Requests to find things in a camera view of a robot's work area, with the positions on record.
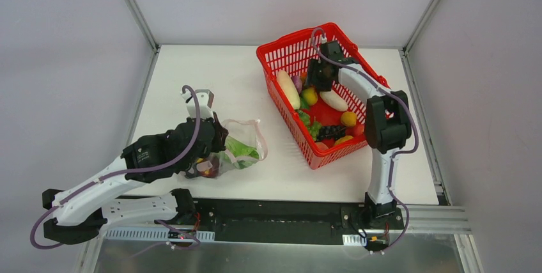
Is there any dark blue grape bunch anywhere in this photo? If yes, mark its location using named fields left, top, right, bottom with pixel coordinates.
left=316, top=125, right=346, bottom=142

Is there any yellow mango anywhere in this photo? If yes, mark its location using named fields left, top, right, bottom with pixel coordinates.
left=334, top=136, right=353, bottom=146

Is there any clear pink-dotted zip bag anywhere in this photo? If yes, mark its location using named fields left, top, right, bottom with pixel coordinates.
left=184, top=119, right=268, bottom=179

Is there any red plastic basket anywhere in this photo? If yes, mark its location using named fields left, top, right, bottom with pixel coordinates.
left=256, top=22, right=391, bottom=170

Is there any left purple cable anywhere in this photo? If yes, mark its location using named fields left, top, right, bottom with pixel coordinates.
left=29, top=85, right=203, bottom=250

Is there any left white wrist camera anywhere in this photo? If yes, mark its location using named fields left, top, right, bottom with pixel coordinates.
left=182, top=90, right=214, bottom=120

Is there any yellow lemon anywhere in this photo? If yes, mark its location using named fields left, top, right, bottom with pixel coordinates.
left=340, top=111, right=357, bottom=128

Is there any purple cable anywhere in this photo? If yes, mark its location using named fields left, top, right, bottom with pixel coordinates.
left=29, top=85, right=203, bottom=250
left=311, top=27, right=420, bottom=255

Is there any small white radish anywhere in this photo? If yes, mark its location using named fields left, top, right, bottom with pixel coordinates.
left=319, top=90, right=348, bottom=112

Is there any long white radish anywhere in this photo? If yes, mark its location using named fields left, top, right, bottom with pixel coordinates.
left=276, top=70, right=301, bottom=110

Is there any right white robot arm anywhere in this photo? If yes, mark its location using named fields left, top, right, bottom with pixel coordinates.
left=306, top=41, right=415, bottom=228

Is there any dark red apple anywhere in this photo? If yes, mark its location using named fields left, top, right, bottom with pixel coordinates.
left=203, top=156, right=220, bottom=178

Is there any pale peach fruit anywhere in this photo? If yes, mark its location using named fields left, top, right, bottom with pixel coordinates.
left=316, top=142, right=329, bottom=151

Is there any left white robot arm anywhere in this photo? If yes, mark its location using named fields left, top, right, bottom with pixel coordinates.
left=37, top=116, right=228, bottom=246

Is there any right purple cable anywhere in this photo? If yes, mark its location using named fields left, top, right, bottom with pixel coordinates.
left=311, top=27, right=420, bottom=255

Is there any green grape bunch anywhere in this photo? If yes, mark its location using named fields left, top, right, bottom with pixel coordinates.
left=308, top=121, right=322, bottom=141

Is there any purple onion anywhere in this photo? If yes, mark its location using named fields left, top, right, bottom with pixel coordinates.
left=291, top=75, right=304, bottom=94

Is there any green napa cabbage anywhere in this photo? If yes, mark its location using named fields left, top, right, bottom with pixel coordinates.
left=223, top=136, right=260, bottom=169

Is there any dark purple eggplant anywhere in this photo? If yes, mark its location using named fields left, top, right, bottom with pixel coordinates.
left=184, top=165, right=205, bottom=179

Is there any red tomato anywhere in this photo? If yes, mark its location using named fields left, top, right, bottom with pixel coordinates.
left=347, top=123, right=365, bottom=137

